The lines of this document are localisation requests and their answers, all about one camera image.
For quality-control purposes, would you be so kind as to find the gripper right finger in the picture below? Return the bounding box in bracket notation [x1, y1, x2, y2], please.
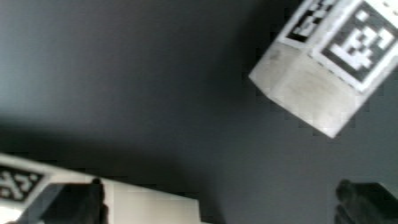
[334, 179, 398, 224]

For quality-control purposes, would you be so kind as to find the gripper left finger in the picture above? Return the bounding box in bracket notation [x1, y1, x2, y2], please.
[23, 178, 108, 224]

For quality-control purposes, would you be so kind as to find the white leg with tag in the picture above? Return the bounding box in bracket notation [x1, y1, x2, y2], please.
[248, 0, 398, 136]

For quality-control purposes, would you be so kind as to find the white leg centre right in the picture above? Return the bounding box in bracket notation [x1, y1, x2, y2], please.
[0, 153, 206, 224]

